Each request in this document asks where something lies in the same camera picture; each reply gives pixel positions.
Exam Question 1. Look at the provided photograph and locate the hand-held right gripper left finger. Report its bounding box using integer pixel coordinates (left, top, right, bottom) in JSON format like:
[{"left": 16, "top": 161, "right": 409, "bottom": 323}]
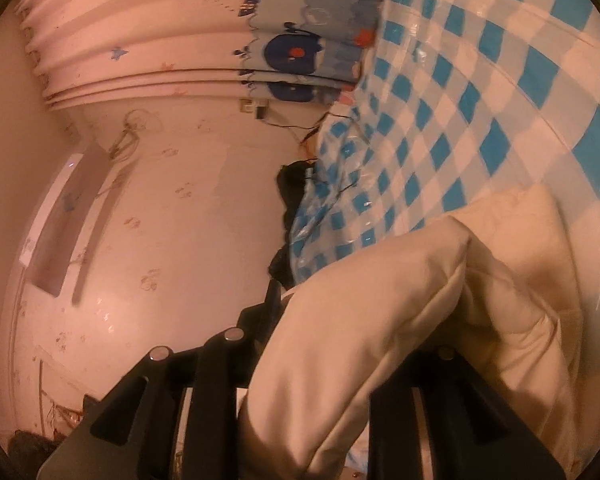
[{"left": 37, "top": 279, "right": 293, "bottom": 480}]

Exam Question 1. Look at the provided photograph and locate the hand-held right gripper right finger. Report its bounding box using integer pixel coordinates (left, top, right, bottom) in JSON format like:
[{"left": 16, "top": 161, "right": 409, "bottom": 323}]
[{"left": 367, "top": 345, "right": 567, "bottom": 480}]

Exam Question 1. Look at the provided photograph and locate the white quilted jacket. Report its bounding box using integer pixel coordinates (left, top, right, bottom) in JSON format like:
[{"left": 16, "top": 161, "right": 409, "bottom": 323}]
[{"left": 237, "top": 185, "right": 600, "bottom": 480}]

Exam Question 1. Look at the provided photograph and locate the black clothes pile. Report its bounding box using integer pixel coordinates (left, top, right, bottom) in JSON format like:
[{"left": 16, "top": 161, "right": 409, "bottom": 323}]
[{"left": 269, "top": 160, "right": 322, "bottom": 287}]

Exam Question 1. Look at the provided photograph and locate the blue checked bed cover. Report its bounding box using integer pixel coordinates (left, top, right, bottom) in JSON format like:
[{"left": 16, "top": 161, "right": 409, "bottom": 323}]
[{"left": 287, "top": 0, "right": 600, "bottom": 461}]

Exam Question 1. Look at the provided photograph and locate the whale print curtain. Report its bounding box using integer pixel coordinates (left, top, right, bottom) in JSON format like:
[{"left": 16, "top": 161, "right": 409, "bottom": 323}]
[{"left": 17, "top": 0, "right": 387, "bottom": 107}]

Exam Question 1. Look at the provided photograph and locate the long black cable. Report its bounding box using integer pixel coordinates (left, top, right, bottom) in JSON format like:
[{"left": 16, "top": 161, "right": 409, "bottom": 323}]
[{"left": 262, "top": 115, "right": 372, "bottom": 202}]

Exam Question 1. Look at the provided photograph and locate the white wall air conditioner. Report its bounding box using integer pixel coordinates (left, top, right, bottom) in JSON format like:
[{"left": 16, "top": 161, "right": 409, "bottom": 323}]
[{"left": 19, "top": 152, "right": 126, "bottom": 307}]

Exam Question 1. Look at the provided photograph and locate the thin wall wire loop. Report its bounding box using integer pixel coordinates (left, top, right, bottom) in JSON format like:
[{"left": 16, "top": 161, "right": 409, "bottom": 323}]
[{"left": 107, "top": 109, "right": 154, "bottom": 162}]

